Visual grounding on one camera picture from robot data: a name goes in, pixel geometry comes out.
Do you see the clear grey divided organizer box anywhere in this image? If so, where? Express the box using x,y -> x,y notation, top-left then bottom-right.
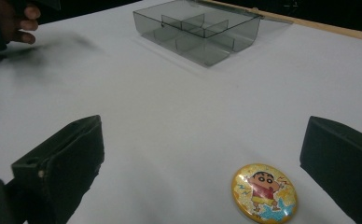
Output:
132,0 -> 261,68

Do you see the round yellow cartoon badge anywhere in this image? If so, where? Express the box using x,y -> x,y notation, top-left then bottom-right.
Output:
230,163 -> 299,224

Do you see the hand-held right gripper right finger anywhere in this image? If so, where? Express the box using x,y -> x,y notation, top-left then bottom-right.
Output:
299,115 -> 362,224

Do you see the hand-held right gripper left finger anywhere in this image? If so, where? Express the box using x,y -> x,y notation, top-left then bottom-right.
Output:
10,114 -> 105,224

